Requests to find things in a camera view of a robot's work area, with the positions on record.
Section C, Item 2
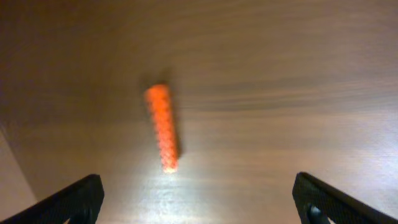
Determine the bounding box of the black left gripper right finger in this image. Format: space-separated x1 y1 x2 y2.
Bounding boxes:
292 172 397 224

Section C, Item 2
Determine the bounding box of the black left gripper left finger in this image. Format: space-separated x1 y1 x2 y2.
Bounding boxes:
1 174 104 224

